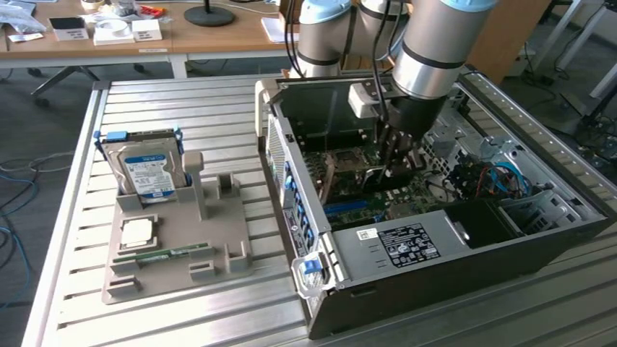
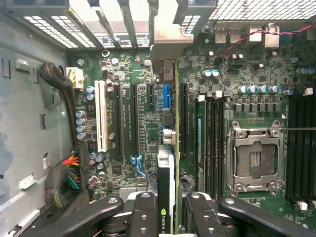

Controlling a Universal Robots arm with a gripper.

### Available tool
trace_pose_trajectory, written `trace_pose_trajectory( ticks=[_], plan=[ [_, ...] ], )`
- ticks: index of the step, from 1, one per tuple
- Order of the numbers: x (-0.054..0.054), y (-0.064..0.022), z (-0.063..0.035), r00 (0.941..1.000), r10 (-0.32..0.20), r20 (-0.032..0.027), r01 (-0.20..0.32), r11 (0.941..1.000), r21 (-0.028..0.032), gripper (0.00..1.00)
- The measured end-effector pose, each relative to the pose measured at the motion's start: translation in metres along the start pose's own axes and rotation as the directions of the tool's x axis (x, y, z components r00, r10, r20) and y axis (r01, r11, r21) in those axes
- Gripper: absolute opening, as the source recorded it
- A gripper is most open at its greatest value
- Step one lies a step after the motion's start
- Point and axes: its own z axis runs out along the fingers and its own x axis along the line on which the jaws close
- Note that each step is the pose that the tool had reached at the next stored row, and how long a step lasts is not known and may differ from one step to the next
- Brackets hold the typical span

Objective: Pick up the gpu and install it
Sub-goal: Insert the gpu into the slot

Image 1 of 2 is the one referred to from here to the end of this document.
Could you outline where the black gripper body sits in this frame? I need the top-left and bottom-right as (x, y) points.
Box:
(383, 93), (447, 141)

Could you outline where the green graphics card black cooler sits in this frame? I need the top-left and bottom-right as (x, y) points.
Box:
(317, 158), (423, 203)

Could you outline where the CPU socket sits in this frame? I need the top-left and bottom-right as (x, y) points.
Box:
(329, 147), (373, 171)

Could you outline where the green motherboard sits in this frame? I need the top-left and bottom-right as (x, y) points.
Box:
(294, 133), (457, 232)

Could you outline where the grey power supply unit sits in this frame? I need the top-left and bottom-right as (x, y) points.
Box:
(331, 210), (471, 282)

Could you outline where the metal disk bay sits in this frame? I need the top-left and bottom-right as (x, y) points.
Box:
(495, 187), (587, 236)

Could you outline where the white paper stack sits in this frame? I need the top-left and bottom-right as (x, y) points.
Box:
(261, 16), (302, 44)

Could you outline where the black open PC case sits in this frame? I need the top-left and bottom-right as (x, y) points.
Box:
(253, 64), (617, 340)

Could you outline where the brown cardboard box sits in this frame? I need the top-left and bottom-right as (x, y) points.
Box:
(277, 0), (302, 25)

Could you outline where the light wooden office desk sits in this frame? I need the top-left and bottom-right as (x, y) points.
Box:
(0, 0), (174, 108)
(170, 0), (437, 79)

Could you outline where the grey plastic parts rack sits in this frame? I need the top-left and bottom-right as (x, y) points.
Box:
(100, 150), (255, 306)

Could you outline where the black round lamp base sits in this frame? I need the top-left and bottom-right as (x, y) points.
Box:
(184, 0), (236, 27)

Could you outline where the hard disk in blue carrier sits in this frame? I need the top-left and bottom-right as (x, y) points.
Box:
(93, 128), (188, 205)

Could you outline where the green RAM stick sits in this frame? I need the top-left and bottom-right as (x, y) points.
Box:
(113, 242), (213, 263)

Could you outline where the silver CPU chip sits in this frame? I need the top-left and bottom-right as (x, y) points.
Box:
(118, 218), (156, 249)

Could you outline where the plain white box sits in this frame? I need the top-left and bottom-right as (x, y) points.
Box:
(130, 19), (162, 43)

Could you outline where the orange small item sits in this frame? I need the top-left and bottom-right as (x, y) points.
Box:
(137, 4), (169, 20)

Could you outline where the white box with black top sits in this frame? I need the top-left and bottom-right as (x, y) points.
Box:
(49, 17), (89, 42)

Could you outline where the clear plastic bag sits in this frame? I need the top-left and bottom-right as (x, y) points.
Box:
(0, 1), (48, 34)

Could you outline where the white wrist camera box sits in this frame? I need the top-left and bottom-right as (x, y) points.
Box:
(349, 82), (389, 119)

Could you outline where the blue disk wire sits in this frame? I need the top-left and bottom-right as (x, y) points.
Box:
(483, 161), (534, 198)

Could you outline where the blue floor cable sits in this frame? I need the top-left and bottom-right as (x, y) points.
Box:
(0, 169), (37, 310)

